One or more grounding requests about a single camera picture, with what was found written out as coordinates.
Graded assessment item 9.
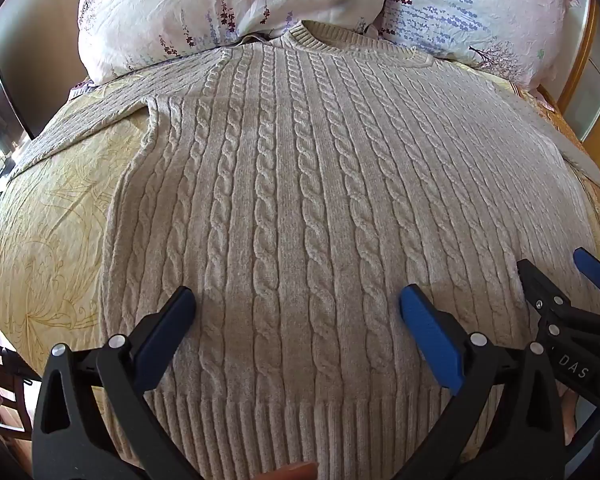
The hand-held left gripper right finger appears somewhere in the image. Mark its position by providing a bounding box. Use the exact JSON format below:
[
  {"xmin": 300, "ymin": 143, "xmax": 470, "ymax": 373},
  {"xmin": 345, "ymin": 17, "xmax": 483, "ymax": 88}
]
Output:
[{"xmin": 399, "ymin": 284, "xmax": 568, "ymax": 480}]

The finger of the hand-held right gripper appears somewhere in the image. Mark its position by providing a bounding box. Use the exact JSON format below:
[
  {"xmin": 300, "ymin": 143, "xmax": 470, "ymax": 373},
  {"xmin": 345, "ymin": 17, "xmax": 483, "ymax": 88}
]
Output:
[
  {"xmin": 572, "ymin": 247, "xmax": 600, "ymax": 322},
  {"xmin": 516, "ymin": 258, "xmax": 581, "ymax": 341}
]

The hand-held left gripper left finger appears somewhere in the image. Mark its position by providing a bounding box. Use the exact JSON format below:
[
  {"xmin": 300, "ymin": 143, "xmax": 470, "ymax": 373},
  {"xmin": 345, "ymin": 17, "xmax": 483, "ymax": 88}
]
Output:
[{"xmin": 30, "ymin": 286, "xmax": 216, "ymax": 480}]

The beige cable-knit sweater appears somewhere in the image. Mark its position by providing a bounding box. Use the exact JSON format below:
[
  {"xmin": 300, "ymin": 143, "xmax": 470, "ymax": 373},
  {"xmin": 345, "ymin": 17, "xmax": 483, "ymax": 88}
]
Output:
[{"xmin": 12, "ymin": 20, "xmax": 600, "ymax": 480}]

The person's left hand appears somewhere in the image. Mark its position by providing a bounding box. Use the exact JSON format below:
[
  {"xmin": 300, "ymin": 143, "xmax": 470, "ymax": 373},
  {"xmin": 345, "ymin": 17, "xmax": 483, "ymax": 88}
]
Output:
[{"xmin": 254, "ymin": 461, "xmax": 320, "ymax": 480}]

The yellow and orange patterned bedspread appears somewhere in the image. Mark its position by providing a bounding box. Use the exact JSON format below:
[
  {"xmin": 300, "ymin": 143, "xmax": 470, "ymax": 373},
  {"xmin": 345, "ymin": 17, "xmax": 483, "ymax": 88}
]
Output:
[{"xmin": 0, "ymin": 55, "xmax": 600, "ymax": 480}]

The dark wooden chair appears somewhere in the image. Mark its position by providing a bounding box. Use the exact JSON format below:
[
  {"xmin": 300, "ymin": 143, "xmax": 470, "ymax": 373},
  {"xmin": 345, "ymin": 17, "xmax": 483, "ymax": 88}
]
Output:
[{"xmin": 0, "ymin": 300, "xmax": 37, "ymax": 443}]

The wooden bed headboard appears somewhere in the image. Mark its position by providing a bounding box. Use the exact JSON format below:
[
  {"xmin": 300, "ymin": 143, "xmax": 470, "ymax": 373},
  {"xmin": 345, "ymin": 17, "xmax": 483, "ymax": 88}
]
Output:
[{"xmin": 539, "ymin": 0, "xmax": 600, "ymax": 173}]

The pillow with blue flower print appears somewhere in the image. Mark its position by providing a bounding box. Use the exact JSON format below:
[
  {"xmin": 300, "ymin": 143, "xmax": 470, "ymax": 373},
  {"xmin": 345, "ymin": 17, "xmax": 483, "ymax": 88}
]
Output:
[{"xmin": 375, "ymin": 0, "xmax": 579, "ymax": 93}]

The black flat television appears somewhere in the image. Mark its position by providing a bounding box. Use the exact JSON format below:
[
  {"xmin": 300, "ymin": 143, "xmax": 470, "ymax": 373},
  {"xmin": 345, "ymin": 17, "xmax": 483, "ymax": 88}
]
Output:
[{"xmin": 0, "ymin": 27, "xmax": 37, "ymax": 196}]

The pink floral pillow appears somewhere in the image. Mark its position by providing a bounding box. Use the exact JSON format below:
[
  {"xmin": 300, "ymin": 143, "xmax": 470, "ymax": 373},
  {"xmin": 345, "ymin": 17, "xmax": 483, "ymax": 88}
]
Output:
[{"xmin": 75, "ymin": 0, "xmax": 388, "ymax": 87}]

